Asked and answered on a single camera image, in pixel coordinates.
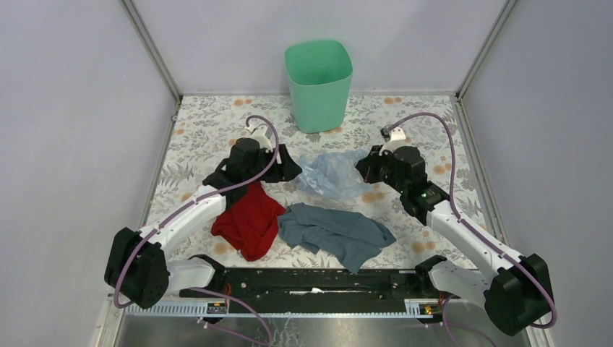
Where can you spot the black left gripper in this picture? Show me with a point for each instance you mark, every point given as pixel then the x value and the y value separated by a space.
pixel 285 170

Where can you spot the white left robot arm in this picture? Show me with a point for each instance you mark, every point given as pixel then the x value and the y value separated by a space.
pixel 138 268

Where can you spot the grey-blue cloth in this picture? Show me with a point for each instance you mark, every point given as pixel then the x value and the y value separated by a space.
pixel 351 237

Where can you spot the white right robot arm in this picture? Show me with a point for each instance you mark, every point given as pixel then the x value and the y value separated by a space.
pixel 515 291

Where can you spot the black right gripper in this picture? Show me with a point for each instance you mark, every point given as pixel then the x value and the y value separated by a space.
pixel 367 166

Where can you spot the green plastic trash bin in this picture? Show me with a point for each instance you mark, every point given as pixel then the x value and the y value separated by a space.
pixel 319 79

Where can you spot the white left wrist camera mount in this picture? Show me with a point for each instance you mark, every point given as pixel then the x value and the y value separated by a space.
pixel 266 140

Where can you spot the light blue plastic trash bag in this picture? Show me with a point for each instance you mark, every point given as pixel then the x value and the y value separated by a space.
pixel 333 175

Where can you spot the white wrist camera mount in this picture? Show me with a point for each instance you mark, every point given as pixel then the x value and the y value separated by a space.
pixel 394 138
pixel 266 140

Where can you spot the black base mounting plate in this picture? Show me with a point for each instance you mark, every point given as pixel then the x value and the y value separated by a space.
pixel 324 291

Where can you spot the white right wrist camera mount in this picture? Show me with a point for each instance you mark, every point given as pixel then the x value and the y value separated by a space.
pixel 394 138

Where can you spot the red cloth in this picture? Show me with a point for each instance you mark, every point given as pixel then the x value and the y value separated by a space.
pixel 251 225

